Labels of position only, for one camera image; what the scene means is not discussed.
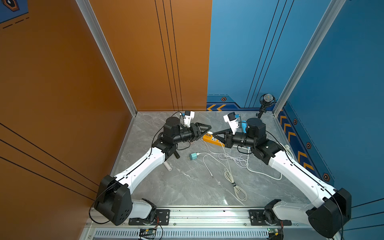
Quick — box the orange power strip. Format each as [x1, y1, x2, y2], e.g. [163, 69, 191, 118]
[203, 133, 225, 147]

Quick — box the black electric toothbrush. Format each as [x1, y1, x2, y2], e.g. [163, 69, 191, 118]
[174, 151, 180, 159]

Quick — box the teal charger cube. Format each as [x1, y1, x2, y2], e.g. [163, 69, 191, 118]
[189, 153, 200, 161]

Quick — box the white usb cable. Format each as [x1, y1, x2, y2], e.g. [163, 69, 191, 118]
[196, 131, 250, 179]

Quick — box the beige cable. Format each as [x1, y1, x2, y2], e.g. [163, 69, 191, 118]
[223, 169, 248, 202]

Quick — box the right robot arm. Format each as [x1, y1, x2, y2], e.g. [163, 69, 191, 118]
[213, 113, 352, 239]

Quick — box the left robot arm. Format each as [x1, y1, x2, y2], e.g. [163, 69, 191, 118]
[92, 116, 212, 226]

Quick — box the white electric toothbrush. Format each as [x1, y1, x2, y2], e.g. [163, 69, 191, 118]
[163, 162, 172, 172]

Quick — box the blue microphone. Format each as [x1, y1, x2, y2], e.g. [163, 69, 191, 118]
[241, 121, 248, 133]

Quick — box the right green circuit board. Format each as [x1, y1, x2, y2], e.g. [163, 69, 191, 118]
[268, 228, 284, 237]

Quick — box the green circuit board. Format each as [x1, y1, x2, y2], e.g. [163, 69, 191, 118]
[268, 228, 284, 237]
[139, 228, 157, 239]

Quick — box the left green circuit board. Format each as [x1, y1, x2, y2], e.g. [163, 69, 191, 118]
[139, 228, 157, 239]

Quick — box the white power strip cord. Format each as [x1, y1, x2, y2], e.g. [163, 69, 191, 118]
[224, 141, 299, 181]

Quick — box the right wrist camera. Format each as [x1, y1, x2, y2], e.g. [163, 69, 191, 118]
[223, 112, 240, 135]

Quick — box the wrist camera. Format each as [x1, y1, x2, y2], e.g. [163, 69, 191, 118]
[223, 112, 240, 135]
[183, 111, 195, 128]

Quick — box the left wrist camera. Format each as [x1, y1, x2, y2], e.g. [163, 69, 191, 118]
[183, 111, 195, 128]

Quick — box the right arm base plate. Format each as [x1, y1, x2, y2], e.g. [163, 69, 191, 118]
[249, 209, 292, 227]

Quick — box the aluminium front rail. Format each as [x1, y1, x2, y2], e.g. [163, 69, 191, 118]
[85, 206, 337, 229]

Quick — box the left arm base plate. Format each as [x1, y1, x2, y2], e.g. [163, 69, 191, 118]
[129, 209, 171, 226]

